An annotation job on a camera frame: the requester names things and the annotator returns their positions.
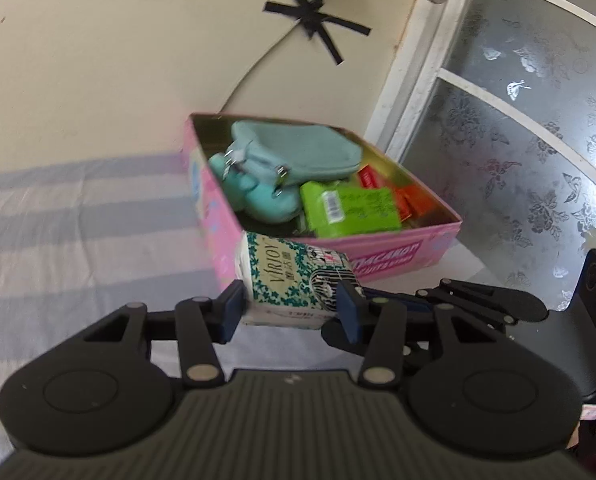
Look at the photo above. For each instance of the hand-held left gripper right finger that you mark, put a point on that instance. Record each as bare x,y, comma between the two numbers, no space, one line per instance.
349,312

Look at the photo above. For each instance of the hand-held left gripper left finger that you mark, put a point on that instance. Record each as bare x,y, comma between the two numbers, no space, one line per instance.
233,310

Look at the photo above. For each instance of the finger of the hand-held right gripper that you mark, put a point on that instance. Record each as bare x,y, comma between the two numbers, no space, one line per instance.
478,297
334,337

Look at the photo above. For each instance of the white floral tissue pack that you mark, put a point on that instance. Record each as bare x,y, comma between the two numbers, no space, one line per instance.
283,275

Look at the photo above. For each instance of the pink biscuit tin box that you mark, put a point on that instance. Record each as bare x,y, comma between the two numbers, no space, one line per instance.
403,255

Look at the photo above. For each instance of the green packet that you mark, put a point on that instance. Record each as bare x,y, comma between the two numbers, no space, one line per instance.
358,210

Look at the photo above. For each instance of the teal zipper pouch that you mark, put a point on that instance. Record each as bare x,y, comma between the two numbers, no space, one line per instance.
303,152

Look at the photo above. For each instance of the orange red flat packet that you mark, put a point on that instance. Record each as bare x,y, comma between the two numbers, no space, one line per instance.
418,202

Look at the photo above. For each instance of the red labelled packet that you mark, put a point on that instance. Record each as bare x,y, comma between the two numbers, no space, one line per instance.
373,177

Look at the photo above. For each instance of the frosted floral window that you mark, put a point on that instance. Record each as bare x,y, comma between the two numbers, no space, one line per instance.
528,135

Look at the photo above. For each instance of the striped bed sheet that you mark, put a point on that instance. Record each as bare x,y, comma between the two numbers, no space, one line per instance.
78,235

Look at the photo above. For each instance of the black tape cross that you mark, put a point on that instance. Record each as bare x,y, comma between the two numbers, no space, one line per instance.
315,17

